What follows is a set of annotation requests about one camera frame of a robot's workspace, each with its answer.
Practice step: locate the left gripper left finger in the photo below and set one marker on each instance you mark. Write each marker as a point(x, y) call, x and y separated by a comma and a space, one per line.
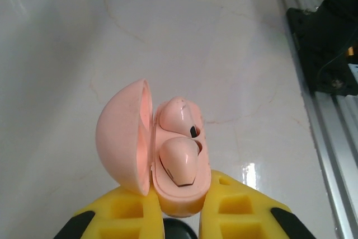
point(126, 216)

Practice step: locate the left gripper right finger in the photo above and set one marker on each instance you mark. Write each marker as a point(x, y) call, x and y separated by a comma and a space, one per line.
point(240, 213)

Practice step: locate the black earbud charging case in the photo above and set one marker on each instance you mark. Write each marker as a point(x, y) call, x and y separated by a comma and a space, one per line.
point(179, 230)

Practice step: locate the pink earbud charging case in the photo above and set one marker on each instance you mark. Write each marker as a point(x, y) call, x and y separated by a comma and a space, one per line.
point(117, 144)

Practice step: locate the aluminium frame rail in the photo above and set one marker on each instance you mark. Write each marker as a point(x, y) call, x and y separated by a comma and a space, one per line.
point(330, 144)

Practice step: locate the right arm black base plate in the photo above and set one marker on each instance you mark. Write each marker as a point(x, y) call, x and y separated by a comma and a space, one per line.
point(310, 43)

